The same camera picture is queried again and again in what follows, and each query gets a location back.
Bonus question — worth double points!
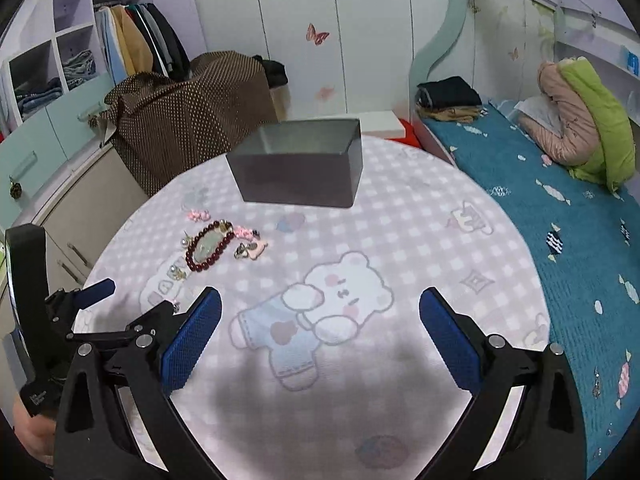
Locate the pearl stud earring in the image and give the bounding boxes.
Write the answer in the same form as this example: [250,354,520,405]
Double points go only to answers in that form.
[167,266,186,281]
[181,232,193,248]

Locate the dark red bead bracelet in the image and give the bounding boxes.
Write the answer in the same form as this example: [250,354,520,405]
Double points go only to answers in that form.
[184,218,237,273]

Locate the pale green jade pendant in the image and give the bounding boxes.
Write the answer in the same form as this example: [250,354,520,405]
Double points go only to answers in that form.
[193,230,224,263]

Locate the pink bear earring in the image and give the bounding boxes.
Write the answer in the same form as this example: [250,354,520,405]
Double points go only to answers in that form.
[188,209,212,222]
[233,226,268,260]

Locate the person left hand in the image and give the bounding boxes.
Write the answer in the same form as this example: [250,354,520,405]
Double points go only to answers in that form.
[13,396,56,466]

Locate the white lower cabinet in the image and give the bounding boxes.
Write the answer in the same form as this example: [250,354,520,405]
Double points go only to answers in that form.
[11,146,148,292]

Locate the pine cone drawer ornament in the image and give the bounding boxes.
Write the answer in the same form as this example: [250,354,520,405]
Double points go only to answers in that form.
[10,182,23,200]

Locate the pink checkered tablecloth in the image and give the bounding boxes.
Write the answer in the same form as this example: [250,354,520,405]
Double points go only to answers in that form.
[75,138,549,479]

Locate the teal drawer unit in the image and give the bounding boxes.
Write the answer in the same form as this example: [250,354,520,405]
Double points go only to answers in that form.
[1,74,113,228]

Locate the teal bed sheet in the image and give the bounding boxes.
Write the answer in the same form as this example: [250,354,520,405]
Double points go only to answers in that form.
[424,105,639,479]

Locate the brown polka dot cloth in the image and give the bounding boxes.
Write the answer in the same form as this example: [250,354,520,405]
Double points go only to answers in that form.
[99,51,278,197]

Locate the folded jeans pile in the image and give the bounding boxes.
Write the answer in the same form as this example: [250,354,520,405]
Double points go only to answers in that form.
[15,49,96,115]

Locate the grey metal tin box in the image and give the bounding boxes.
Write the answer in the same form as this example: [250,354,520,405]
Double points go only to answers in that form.
[227,118,363,208]

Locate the white low step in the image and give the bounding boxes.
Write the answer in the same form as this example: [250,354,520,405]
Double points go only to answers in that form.
[320,110,406,139]

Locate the folded dark clothes stack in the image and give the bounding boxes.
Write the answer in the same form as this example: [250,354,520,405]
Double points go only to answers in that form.
[416,76,484,124]

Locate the lilac shelf unit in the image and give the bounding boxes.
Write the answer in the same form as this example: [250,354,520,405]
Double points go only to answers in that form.
[1,0,206,131]

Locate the pink and green jacket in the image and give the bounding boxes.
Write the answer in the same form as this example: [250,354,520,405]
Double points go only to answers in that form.
[518,56,636,193]

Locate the hanging clothes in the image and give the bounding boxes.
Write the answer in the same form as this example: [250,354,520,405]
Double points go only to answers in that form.
[94,2,191,84]

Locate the teal bunk bed frame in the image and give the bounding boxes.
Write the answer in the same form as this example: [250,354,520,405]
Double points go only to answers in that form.
[409,0,469,137]

